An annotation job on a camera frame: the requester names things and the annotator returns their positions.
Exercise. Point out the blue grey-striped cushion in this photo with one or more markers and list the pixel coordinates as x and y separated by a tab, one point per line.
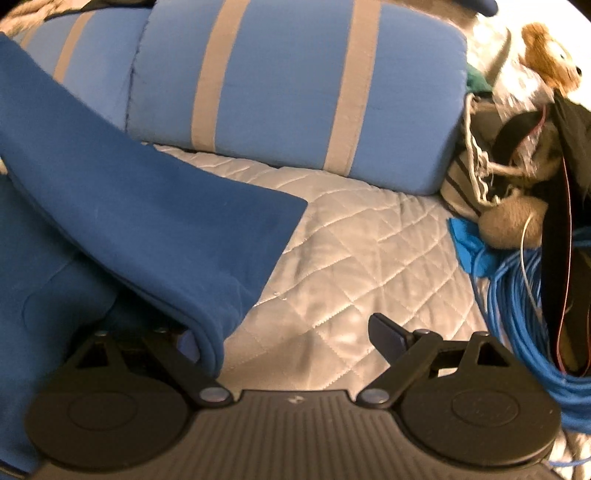
277	92

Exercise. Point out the striped canvas bag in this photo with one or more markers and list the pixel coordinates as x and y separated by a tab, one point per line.
461	180

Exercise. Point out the teal cloth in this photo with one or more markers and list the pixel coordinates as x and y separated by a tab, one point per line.
478	81

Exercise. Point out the bright blue cloth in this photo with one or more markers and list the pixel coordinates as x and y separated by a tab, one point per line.
468	249

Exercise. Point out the blue sweatshirt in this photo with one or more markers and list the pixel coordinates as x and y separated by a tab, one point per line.
138	221

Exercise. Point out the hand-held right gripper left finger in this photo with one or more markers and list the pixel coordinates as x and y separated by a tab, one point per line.
175	357

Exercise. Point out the white quilted mattress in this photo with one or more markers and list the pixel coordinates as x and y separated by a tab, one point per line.
360	258

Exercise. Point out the clear plastic bag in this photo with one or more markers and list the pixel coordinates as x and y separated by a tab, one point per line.
512	87

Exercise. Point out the brown teddy bear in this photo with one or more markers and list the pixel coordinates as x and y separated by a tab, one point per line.
549	55

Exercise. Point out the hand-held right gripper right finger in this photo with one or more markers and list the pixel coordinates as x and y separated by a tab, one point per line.
390	339

